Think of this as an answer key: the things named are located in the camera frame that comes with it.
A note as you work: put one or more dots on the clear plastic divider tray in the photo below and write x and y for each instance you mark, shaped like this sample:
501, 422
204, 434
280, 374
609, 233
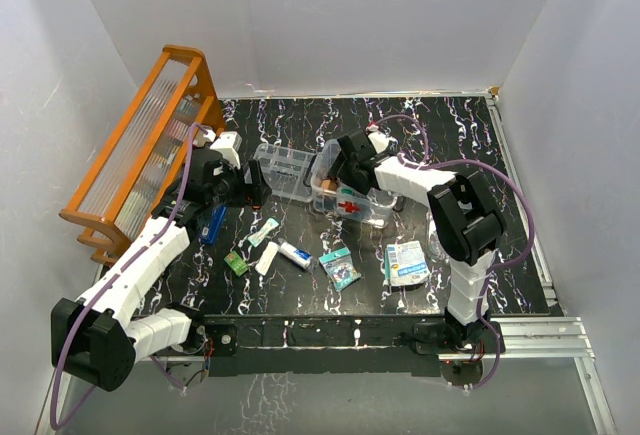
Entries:
287, 171

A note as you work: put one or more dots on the clear first aid box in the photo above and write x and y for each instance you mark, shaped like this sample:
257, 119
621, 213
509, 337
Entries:
337, 198

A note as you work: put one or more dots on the clear plastic box lid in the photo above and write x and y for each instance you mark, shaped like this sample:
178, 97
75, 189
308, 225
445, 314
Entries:
435, 249

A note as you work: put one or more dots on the aluminium frame rail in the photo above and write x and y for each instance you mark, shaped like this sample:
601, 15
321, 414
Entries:
546, 382

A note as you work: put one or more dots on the orange wooden rack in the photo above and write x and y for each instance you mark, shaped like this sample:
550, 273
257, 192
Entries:
144, 153

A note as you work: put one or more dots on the white blue packet bag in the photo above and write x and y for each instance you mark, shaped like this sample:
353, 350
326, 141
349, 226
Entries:
405, 264

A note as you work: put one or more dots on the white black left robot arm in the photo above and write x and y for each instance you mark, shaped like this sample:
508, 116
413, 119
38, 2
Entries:
96, 337

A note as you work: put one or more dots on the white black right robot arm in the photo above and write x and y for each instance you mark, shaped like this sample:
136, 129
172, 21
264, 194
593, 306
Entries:
468, 223

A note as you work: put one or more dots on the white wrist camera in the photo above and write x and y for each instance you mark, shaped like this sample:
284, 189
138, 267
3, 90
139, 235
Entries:
228, 144
380, 141

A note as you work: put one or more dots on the brown bottle orange cap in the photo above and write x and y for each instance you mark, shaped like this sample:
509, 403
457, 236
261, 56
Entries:
329, 187

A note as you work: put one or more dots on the long white teal sachet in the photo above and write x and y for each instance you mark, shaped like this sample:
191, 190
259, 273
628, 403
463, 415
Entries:
267, 257

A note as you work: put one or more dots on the white blue ointment tube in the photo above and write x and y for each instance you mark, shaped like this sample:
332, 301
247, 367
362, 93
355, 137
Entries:
299, 257

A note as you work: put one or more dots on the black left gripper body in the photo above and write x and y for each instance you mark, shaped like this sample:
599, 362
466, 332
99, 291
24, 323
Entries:
233, 191

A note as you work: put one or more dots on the small green packet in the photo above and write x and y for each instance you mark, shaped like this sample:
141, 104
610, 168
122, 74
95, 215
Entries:
236, 263

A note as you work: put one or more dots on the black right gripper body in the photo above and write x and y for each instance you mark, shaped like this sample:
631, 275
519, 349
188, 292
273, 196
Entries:
343, 170

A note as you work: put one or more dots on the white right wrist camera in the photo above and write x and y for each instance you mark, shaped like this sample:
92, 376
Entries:
380, 141

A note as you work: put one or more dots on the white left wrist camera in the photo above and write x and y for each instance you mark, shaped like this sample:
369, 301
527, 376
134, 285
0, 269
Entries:
228, 144

